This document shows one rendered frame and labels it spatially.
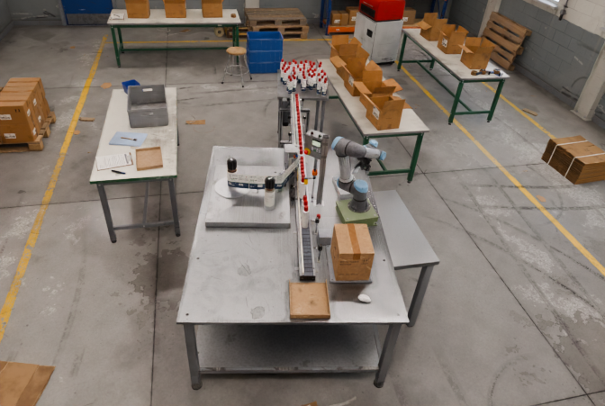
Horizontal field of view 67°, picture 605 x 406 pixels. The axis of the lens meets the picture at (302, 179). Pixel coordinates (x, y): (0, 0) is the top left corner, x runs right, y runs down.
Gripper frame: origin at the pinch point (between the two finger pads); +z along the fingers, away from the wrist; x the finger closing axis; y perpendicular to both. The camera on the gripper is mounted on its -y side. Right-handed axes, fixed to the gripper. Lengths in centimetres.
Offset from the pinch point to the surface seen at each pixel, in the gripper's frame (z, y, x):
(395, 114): -19, -102, 85
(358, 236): -4, 89, -41
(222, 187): 37, -17, -113
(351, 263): 8, 103, -48
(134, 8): 46, -537, -182
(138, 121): 53, -150, -179
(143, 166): 61, -77, -174
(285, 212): 28, 25, -69
